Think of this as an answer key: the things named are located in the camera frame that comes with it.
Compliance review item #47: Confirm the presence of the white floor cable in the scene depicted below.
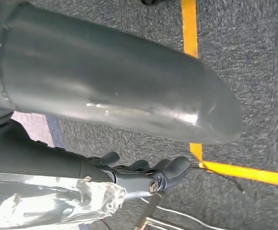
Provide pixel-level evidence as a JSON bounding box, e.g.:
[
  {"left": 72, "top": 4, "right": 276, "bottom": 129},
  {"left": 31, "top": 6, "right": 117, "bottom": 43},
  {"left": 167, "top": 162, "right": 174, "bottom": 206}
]
[{"left": 140, "top": 196, "right": 228, "bottom": 230}]

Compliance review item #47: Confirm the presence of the yellow floor tape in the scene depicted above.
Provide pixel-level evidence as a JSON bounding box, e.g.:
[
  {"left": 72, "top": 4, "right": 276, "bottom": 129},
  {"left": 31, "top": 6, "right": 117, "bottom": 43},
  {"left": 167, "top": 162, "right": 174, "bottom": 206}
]
[{"left": 181, "top": 0, "right": 278, "bottom": 188}]

